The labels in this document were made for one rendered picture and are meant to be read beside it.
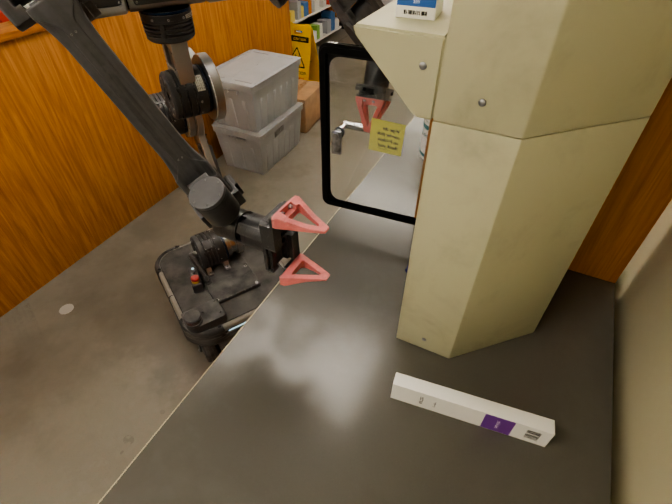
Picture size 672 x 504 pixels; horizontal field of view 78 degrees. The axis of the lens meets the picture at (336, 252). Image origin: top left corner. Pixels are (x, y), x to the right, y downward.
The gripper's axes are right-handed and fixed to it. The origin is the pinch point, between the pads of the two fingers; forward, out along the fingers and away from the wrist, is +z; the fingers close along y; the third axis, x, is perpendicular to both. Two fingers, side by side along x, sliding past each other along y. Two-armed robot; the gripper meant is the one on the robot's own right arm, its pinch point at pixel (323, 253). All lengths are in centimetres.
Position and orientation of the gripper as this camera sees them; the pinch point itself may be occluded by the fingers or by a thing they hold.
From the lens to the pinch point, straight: 64.7
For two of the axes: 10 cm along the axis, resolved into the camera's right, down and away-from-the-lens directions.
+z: 8.9, 3.0, -3.5
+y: 0.0, -7.6, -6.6
